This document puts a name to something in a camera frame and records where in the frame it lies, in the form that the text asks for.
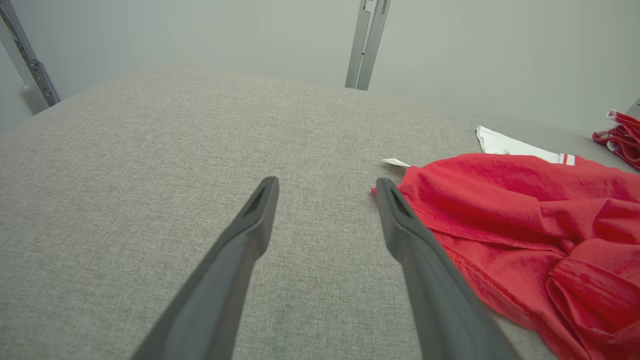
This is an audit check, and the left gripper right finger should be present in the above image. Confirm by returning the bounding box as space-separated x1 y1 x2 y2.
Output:
375 177 521 360

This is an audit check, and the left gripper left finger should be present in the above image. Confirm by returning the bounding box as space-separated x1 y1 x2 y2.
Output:
130 175 280 360

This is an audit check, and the red shirt with white stripe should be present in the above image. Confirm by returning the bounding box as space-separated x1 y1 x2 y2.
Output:
371 125 640 360

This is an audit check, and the grey fabric sofa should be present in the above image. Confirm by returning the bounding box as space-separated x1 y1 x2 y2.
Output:
0 67 640 360

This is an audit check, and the red jersey with black lettering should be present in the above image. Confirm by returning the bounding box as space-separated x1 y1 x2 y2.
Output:
592 109 640 172

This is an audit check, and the grey double metal post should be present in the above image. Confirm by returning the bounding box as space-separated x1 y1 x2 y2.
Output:
345 0 392 91

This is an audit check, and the grey metal wall post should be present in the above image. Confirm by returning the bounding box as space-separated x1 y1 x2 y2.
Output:
0 0 62 116

